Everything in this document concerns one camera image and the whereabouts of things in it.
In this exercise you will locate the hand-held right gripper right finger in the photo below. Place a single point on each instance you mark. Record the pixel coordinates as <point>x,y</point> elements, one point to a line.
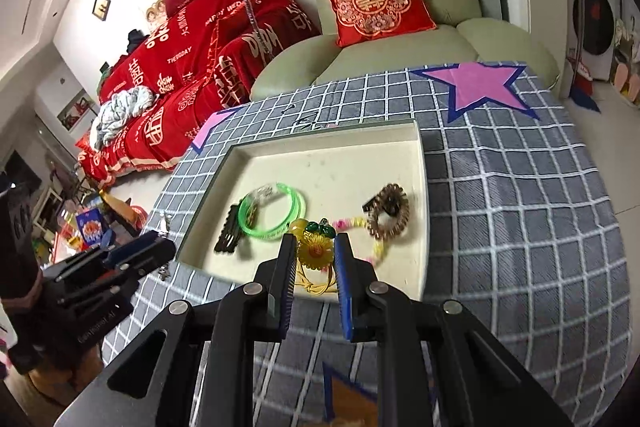
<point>345,287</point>

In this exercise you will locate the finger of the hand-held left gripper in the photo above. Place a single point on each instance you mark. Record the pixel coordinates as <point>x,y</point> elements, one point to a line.
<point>107,240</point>
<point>145,257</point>

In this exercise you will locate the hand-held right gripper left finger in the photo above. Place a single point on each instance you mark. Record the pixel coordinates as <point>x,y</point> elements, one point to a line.
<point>285,287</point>

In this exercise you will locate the green translucent bangle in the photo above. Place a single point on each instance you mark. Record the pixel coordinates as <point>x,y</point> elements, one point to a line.
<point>262,234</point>

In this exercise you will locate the black rectangular hair clip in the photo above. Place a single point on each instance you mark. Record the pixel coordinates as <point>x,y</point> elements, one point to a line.
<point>227,232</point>

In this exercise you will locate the gold dragonfly hair clip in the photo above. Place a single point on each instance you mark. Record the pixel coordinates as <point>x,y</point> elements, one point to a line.
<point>251,214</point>

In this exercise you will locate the black claw hair clip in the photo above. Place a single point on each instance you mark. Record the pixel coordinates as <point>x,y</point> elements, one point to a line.
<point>369,206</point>

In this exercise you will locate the silver rhinestone hair clip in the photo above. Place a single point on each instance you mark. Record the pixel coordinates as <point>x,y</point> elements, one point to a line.
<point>262,193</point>

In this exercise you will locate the grey tray with cream inside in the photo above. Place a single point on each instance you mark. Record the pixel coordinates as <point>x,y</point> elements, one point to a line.
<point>325,167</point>

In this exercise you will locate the blue gift box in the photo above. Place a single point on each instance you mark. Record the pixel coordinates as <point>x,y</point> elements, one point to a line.
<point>91,226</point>

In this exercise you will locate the brown paper star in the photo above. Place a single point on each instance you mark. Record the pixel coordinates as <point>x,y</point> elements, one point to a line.
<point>350,402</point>

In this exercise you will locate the pile of grey white clothes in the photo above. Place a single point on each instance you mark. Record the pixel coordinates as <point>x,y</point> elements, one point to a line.
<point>122,112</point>

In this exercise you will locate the purple paper star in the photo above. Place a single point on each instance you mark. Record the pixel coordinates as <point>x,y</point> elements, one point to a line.
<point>475,84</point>
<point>212,127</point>

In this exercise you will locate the red covered sofa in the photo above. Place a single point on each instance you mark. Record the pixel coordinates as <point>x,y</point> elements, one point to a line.
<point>185,92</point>

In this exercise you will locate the grey checked tablecloth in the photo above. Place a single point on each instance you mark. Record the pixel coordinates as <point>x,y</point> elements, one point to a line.
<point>500,207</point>

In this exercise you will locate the black garment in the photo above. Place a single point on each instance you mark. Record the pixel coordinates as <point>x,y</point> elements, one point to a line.
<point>136,40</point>

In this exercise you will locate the red gold-trimmed pillow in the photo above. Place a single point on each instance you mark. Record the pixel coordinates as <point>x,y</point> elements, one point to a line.
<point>235,42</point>

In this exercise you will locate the cartoon couple cushion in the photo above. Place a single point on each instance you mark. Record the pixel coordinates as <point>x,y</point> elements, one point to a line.
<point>156,9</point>

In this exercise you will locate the red embroidered cushion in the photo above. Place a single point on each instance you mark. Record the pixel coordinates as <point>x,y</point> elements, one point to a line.
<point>375,2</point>

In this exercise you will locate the red broom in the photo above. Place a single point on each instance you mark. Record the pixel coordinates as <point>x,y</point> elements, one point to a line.
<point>580,32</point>

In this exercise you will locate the row of slippers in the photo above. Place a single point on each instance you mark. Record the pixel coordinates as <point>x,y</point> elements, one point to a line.
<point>627,67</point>

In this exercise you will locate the white washing machine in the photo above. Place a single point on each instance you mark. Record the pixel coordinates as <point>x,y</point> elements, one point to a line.
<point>600,17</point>

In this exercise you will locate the small black picture frame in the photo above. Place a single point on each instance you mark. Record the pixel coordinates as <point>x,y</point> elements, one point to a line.
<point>102,7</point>

